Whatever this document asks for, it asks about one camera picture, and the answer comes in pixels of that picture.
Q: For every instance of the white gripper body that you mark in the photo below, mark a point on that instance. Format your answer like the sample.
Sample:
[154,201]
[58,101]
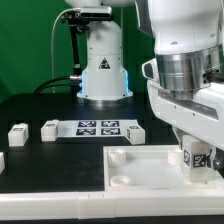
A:
[202,117]

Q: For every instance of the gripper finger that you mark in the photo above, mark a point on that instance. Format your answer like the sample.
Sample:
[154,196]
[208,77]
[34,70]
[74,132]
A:
[215,159]
[179,135]

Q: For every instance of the white square tabletop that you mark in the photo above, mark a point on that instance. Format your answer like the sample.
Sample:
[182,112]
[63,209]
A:
[150,167]

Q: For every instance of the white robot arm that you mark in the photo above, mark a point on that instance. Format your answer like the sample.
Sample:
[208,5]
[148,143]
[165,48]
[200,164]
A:
[185,79]

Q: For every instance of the fiducial marker sheet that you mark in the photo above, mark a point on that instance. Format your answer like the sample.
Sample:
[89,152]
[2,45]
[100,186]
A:
[94,128]

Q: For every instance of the white part at left edge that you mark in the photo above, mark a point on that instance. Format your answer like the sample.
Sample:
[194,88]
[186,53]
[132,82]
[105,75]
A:
[2,162]

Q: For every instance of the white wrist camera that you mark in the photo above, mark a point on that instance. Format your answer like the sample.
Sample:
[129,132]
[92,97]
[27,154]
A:
[150,70]

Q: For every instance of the white fence rail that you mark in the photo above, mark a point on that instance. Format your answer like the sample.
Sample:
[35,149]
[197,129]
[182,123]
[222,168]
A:
[111,204]

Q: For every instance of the black camera stand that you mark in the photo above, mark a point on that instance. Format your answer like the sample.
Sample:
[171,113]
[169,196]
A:
[77,27]

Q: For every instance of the grey camera on stand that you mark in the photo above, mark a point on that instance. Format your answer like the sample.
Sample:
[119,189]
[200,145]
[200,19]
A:
[96,13]

